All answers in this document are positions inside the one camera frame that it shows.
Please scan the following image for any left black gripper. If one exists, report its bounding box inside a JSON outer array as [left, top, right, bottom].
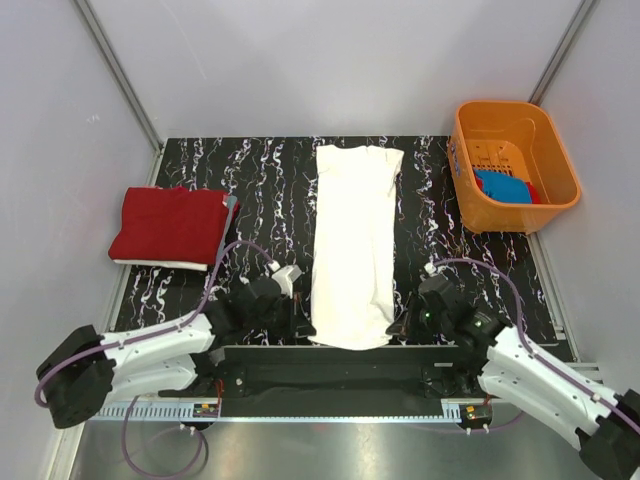
[[246, 292, 315, 339]]

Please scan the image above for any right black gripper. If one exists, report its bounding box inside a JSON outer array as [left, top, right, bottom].
[[387, 292, 451, 343]]

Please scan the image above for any white t shirt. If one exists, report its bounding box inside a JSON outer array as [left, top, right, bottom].
[[311, 145, 404, 351], [114, 259, 209, 272]]

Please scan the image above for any red t shirt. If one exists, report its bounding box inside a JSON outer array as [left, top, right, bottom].
[[108, 187, 228, 265], [525, 182, 542, 204]]

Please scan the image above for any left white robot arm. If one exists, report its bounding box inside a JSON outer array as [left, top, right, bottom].
[[35, 276, 316, 429]]

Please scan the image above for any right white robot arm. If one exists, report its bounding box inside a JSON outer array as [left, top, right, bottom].
[[387, 275, 639, 479]]

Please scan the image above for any folded grey t shirt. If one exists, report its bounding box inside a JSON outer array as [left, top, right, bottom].
[[222, 195, 238, 240]]

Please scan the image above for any blue t shirt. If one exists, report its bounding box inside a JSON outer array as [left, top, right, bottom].
[[474, 170, 533, 204]]

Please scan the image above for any red t shirt in basket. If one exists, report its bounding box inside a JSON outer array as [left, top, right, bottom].
[[525, 182, 542, 204]]

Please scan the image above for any orange plastic basket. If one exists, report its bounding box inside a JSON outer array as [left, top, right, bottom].
[[448, 100, 581, 234]]

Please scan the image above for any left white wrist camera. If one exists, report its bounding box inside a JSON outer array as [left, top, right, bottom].
[[268, 260, 302, 298]]

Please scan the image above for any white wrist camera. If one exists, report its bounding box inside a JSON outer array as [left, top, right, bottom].
[[268, 260, 302, 298], [424, 263, 439, 278]]

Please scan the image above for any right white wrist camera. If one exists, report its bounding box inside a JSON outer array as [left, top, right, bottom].
[[424, 263, 439, 278]]

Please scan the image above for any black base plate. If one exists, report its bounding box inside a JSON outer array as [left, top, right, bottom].
[[160, 346, 486, 412]]

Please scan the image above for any grey slotted cable duct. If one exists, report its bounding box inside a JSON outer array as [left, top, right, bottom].
[[94, 399, 464, 423]]

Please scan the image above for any right corner aluminium post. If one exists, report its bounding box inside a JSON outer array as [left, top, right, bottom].
[[528, 0, 601, 106]]

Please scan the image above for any corner aluminium post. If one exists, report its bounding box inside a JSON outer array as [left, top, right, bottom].
[[69, 0, 166, 154], [528, 0, 601, 106]]

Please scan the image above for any left corner aluminium post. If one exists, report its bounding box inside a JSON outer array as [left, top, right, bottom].
[[69, 0, 166, 154]]

